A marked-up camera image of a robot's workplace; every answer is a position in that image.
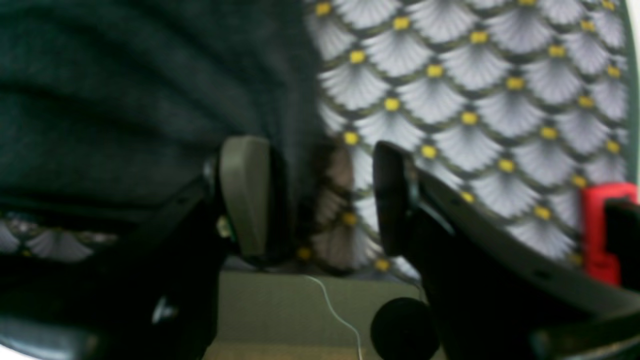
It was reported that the dark grey T-shirt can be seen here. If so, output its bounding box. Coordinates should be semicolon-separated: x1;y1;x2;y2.
0;0;330;223

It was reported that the fan-patterned table cloth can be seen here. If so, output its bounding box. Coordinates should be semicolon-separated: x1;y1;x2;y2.
1;0;638;280

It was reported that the right edge red clamp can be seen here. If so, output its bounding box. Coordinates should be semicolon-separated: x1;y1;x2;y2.
580;182;638;287

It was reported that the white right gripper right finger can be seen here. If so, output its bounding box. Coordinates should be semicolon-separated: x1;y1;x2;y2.
372;141;639;360

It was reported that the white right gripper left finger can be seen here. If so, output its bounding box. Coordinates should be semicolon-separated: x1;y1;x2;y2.
150;136;274;265

